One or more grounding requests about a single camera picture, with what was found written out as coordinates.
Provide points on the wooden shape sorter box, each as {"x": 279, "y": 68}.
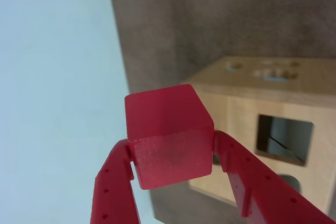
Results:
{"x": 236, "y": 108}

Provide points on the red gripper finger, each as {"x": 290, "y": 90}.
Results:
{"x": 113, "y": 195}
{"x": 262, "y": 195}

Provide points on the brown fibreboard base board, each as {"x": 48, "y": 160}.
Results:
{"x": 210, "y": 11}

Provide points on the red cube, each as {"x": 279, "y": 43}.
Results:
{"x": 168, "y": 134}

